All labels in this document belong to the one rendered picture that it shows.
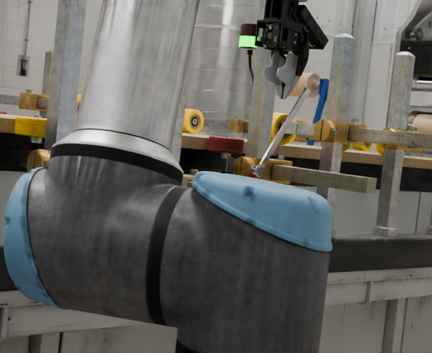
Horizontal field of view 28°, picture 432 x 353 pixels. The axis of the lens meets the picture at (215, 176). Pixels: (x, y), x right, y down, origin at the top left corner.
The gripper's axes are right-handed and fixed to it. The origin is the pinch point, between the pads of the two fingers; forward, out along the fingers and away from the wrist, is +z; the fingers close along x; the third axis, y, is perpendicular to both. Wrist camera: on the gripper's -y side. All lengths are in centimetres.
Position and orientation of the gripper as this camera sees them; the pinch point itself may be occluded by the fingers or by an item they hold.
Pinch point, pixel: (286, 93)
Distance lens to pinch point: 180.4
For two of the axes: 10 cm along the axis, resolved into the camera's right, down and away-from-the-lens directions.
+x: 6.9, 1.1, -7.2
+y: -7.2, -0.4, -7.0
